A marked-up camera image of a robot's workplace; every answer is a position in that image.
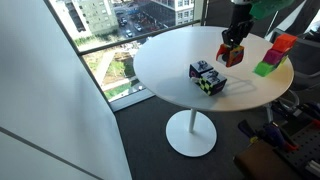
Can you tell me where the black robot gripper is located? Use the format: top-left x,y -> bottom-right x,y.
221,3 -> 254,46

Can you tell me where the orange plush number block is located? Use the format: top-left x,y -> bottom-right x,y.
216,44 -> 244,68

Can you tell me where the robot arm with green cover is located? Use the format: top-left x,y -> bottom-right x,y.
222,0 -> 294,48

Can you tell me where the green rubber embossed block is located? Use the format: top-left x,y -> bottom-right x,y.
253,61 -> 275,77

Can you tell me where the magenta rubber embossed block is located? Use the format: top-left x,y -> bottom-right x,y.
263,49 -> 284,65

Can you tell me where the blue purple plush block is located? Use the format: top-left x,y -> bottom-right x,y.
189,60 -> 213,78

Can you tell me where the checkered black plush block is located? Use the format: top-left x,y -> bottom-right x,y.
198,70 -> 227,96

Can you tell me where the orange rubber embossed block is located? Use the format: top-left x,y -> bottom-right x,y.
272,34 -> 297,53

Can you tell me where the yellow-green rubber embossed block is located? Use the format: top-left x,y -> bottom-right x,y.
275,55 -> 288,69

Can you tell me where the grey office chair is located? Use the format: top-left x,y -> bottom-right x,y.
280,37 -> 320,109

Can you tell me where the blue orange clamp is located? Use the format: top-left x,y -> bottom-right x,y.
238,120 -> 299,152

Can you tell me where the brown cardboard box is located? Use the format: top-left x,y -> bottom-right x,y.
233,141 -> 302,180

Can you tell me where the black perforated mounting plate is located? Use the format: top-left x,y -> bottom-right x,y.
274,123 -> 320,180

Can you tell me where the white round table pedestal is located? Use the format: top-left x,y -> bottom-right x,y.
166,109 -> 217,157

